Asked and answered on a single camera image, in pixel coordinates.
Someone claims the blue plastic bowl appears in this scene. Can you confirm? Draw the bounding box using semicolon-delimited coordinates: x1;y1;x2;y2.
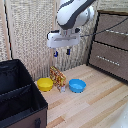
68;78;87;94

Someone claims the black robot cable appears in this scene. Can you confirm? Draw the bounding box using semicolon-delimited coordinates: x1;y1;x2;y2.
79;15;128;38

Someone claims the black fabric storage box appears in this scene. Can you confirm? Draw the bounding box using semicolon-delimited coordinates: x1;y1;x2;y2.
0;58;49;128

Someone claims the yellow plastic bowl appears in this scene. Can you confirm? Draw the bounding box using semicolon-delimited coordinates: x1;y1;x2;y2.
36;77;54;93

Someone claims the yellow cereal bar box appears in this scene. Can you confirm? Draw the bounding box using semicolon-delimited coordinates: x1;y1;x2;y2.
49;65;67;93

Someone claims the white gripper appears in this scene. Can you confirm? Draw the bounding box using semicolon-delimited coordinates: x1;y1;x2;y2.
46;28;81;58

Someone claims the woven folding screen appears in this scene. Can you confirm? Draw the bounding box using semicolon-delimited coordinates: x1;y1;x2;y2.
0;0;128;83

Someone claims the brown drawer cabinet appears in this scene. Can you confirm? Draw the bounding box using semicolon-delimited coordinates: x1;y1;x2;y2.
86;9;128;84

